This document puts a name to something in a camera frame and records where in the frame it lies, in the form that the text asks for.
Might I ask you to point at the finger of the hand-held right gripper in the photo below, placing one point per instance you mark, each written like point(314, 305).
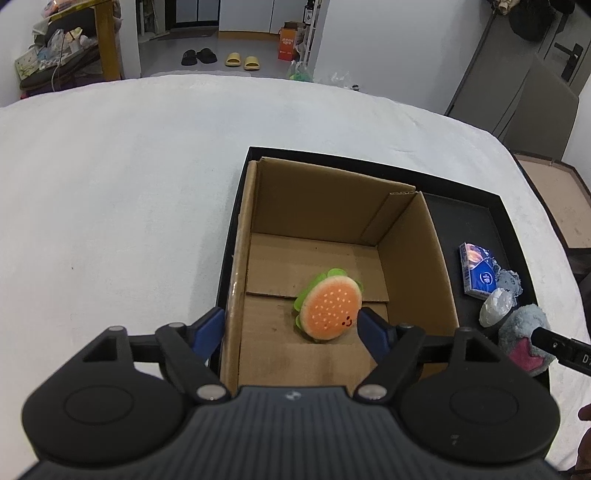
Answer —
point(551, 344)

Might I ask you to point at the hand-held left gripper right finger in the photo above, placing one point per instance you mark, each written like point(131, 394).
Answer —
point(371, 332)

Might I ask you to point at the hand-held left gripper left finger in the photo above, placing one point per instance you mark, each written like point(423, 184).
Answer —
point(210, 328)

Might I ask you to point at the grey plush with pink patch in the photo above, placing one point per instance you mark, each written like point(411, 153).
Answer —
point(519, 332)

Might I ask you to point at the hamburger plush toy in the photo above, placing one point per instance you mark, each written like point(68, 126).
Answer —
point(328, 307)

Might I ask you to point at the white plastic wrap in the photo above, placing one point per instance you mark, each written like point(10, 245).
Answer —
point(496, 307)

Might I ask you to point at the small grey-blue plush toy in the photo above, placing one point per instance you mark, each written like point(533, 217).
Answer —
point(510, 280)

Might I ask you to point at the blue tissue packet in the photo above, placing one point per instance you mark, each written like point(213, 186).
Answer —
point(478, 270)

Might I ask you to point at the brown cardboard box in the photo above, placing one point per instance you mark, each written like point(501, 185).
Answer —
point(323, 217)

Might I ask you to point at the black tray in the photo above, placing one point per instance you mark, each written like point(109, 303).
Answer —
point(466, 221)

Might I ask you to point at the person's right hand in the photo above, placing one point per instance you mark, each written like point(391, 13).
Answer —
point(585, 413)

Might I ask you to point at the brown wooden board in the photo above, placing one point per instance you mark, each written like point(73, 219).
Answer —
point(561, 198)

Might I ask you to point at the clear plastic bag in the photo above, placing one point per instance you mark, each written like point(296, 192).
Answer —
point(339, 78)

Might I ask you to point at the grey metal cabinet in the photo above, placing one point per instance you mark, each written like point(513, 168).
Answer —
point(508, 83)

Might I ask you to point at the yellow slipper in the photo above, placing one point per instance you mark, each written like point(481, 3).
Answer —
point(233, 59)
point(252, 62)

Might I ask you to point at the black slipper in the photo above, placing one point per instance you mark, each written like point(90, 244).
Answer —
point(207, 56)
point(189, 57)

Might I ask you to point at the dark cloth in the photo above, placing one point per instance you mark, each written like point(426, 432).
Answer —
point(78, 64)

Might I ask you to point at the orange cardboard box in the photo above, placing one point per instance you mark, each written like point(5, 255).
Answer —
point(288, 44)

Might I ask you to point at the wooden table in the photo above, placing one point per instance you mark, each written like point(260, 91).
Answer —
point(111, 41)

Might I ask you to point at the picture book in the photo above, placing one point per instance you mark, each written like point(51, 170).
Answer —
point(27, 62)

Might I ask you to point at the black hanging bag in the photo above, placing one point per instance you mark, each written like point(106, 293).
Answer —
point(533, 18)

